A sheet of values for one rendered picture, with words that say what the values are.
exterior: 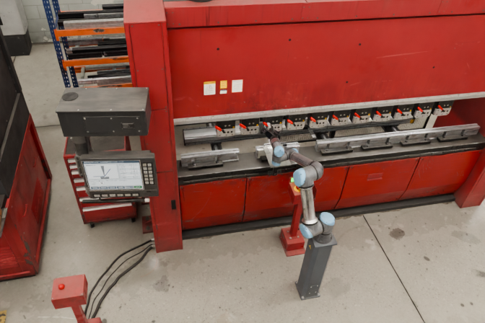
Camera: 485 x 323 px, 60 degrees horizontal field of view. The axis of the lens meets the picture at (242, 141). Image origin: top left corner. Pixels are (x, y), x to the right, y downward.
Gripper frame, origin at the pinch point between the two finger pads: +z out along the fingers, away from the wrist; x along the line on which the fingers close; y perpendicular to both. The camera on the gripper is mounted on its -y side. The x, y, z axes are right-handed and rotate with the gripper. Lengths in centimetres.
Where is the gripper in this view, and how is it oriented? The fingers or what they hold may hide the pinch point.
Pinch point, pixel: (266, 124)
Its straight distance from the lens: 344.4
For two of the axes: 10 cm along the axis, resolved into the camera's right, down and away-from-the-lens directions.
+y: 7.5, 3.8, 5.4
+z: -2.1, -6.4, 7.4
